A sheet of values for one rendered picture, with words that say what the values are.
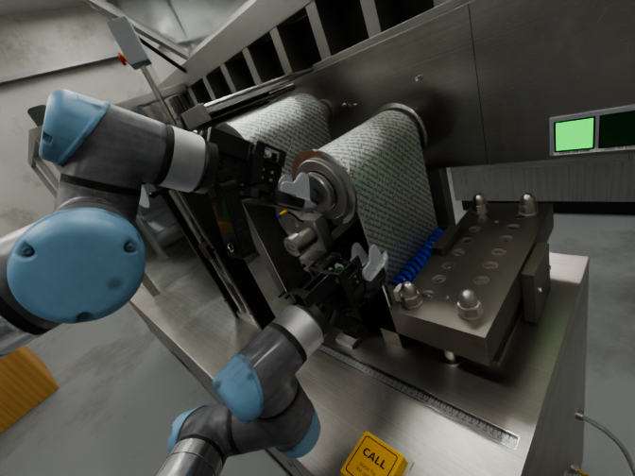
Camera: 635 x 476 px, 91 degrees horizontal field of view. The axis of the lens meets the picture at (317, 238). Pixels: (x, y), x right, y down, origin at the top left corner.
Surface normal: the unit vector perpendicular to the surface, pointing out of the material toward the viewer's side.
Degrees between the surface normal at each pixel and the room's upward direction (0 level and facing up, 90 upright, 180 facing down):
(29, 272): 90
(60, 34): 90
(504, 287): 0
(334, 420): 0
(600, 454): 0
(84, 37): 90
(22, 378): 90
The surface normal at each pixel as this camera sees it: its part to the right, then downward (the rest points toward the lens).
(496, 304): -0.34, -0.84
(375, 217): 0.68, 0.09
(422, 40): -0.65, 0.54
